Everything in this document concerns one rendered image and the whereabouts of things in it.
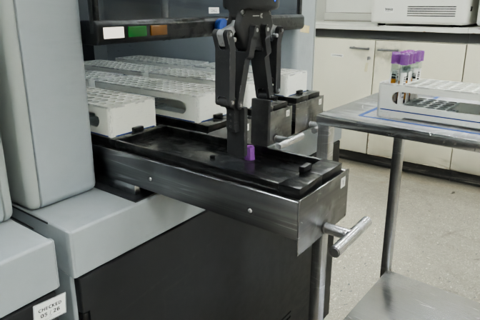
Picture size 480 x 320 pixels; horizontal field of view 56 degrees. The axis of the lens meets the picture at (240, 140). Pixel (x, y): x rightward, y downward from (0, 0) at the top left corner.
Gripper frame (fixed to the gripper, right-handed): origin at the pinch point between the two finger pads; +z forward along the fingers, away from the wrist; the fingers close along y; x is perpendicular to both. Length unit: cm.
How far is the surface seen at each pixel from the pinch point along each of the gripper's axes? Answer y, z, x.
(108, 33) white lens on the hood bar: 8.4, -12.8, -19.2
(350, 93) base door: -226, 39, -80
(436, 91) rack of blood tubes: -30.2, -2.9, 17.6
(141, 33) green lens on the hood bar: 2.2, -12.6, -19.2
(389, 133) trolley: -24.3, 4.0, 12.3
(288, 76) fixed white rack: -38.3, -1.1, -16.5
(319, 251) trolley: -24.9, 31.6, 0.4
